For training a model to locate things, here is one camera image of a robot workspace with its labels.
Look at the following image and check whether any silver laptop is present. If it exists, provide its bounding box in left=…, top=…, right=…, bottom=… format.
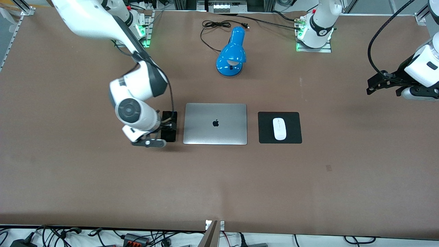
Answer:
left=183, top=103, right=248, bottom=145

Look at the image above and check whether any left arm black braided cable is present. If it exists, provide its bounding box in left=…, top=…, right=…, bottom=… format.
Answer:
left=368, top=0, right=417, bottom=81

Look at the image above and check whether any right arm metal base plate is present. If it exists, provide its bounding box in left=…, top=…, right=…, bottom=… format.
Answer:
left=139, top=10, right=153, bottom=48

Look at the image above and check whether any grey orange power strip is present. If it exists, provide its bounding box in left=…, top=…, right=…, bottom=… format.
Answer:
left=123, top=233, right=150, bottom=247

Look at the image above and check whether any thick black power cable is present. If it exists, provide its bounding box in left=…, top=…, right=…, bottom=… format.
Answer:
left=219, top=12, right=303, bottom=31

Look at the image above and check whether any black power adapter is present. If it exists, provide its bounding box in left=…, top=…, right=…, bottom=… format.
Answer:
left=10, top=237, right=37, bottom=247

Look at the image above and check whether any black smartphone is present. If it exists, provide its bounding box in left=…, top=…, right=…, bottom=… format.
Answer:
left=161, top=111, right=178, bottom=143

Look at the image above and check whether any wooden post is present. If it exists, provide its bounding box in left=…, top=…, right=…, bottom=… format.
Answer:
left=204, top=220, right=219, bottom=247

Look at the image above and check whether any black looped cable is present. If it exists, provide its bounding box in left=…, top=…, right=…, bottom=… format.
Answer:
left=344, top=235, right=377, bottom=245

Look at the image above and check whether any black mouse pad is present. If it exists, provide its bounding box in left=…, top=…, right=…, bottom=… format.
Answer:
left=258, top=111, right=302, bottom=144

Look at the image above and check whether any thin black lamp cord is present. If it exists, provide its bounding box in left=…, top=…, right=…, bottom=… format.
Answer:
left=200, top=20, right=250, bottom=52

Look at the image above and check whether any white power strip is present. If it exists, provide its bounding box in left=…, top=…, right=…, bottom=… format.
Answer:
left=207, top=0, right=247, bottom=13

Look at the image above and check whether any blue desk lamp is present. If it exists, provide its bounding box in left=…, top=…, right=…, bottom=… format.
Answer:
left=216, top=26, right=247, bottom=77

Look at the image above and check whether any white computer mouse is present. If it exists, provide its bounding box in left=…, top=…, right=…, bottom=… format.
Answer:
left=273, top=118, right=287, bottom=141

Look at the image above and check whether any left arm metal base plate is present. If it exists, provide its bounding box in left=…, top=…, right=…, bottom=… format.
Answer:
left=296, top=17, right=332, bottom=53

